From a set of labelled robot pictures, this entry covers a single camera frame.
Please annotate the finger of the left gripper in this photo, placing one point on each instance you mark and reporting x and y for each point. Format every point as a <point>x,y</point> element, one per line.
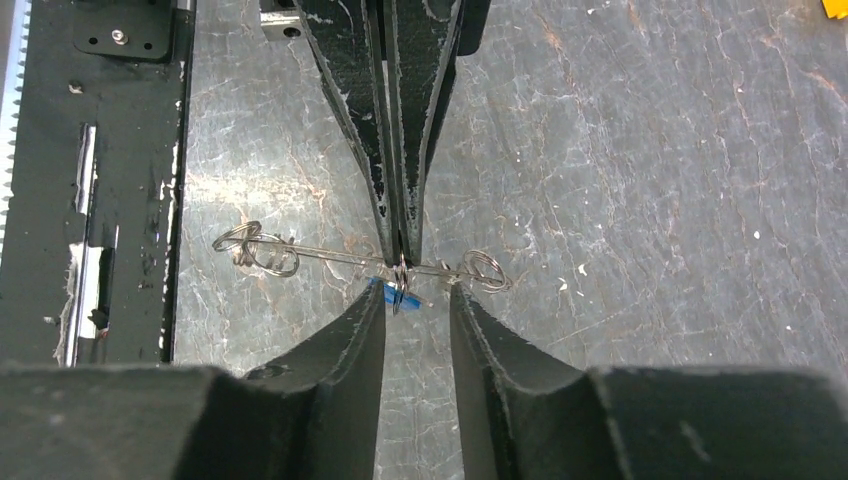
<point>420,38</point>
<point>344,38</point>

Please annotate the yellow orange block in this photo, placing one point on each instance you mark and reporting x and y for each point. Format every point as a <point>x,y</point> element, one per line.
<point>835,9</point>

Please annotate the silver key blue tag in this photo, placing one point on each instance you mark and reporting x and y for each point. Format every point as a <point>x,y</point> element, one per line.
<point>396,287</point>

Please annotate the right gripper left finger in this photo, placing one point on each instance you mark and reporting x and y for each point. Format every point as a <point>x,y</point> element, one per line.
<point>311,413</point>

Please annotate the large metal disc keyring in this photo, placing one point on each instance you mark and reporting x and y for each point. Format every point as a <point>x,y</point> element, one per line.
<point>251,246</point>

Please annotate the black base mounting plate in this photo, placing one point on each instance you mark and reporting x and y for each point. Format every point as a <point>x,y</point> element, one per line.
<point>94,117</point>

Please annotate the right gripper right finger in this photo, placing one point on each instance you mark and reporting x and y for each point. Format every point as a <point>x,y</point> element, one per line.
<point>524,414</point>

